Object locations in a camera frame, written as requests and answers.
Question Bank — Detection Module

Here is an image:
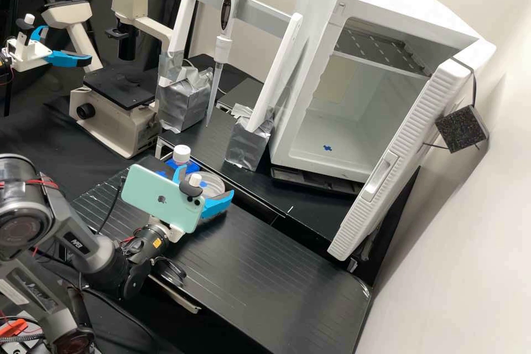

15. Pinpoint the incubator door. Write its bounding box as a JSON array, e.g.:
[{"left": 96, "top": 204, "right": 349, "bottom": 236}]
[{"left": 326, "top": 41, "right": 491, "bottom": 262}]

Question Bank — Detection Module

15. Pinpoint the pipette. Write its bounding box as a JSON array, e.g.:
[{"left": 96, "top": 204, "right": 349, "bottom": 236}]
[{"left": 205, "top": 0, "right": 246, "bottom": 127}]

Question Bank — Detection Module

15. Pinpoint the black cable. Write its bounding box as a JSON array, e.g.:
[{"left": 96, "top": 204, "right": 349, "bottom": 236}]
[{"left": 97, "top": 175, "right": 128, "bottom": 233}]

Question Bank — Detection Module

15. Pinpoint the petri dish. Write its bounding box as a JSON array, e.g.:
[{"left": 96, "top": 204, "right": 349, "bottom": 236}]
[
  {"left": 152, "top": 257, "right": 188, "bottom": 288},
  {"left": 184, "top": 169, "right": 227, "bottom": 223}
]

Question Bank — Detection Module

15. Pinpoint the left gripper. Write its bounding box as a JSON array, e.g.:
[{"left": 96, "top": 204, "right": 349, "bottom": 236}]
[{"left": 6, "top": 25, "right": 93, "bottom": 73}]

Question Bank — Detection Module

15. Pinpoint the right wrist camera phone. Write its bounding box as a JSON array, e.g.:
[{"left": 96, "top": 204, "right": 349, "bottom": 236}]
[{"left": 121, "top": 164, "right": 206, "bottom": 234}]

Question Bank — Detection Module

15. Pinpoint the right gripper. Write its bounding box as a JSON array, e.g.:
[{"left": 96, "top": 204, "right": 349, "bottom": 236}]
[{"left": 148, "top": 164, "right": 236, "bottom": 243}]

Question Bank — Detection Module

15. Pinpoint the black stand pole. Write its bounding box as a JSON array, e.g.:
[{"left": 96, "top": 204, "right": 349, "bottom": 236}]
[{"left": 2, "top": 0, "right": 27, "bottom": 118}]

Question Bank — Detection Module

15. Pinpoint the cream microscope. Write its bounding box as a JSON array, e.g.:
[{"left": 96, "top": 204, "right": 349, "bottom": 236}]
[{"left": 39, "top": 0, "right": 174, "bottom": 160}]

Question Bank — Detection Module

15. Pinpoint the small bottle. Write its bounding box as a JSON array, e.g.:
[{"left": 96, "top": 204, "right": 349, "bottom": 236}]
[{"left": 172, "top": 144, "right": 192, "bottom": 167}]

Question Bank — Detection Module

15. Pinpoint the black tray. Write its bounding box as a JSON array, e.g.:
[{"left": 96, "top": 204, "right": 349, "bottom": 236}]
[{"left": 269, "top": 166, "right": 362, "bottom": 196}]

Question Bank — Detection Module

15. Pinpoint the white pipette stand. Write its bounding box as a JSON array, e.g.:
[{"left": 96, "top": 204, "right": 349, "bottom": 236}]
[{"left": 155, "top": 0, "right": 306, "bottom": 173}]

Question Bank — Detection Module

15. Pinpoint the blue bottle holder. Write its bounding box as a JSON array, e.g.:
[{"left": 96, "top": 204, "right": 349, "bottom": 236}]
[{"left": 163, "top": 158, "right": 201, "bottom": 177}]

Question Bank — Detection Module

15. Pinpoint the white incubator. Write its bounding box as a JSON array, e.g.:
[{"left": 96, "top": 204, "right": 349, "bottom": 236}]
[{"left": 267, "top": 0, "right": 497, "bottom": 184}]

